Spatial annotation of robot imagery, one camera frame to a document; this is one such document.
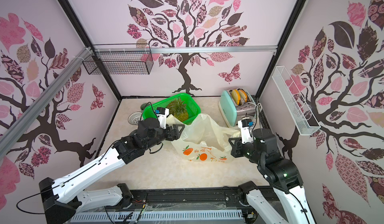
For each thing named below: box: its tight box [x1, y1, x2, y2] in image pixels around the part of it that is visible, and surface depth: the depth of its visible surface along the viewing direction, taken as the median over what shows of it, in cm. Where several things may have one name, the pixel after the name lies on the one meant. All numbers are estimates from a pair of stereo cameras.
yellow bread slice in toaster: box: [231, 89, 241, 106], surface depth 96 cm
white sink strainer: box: [127, 111, 144, 125], surface depth 106 cm
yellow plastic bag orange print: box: [166, 113, 242, 163], surface depth 74 cm
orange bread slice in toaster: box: [238, 89, 248, 103], surface depth 97 cm
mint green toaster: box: [218, 87, 257, 128], surface depth 96 cm
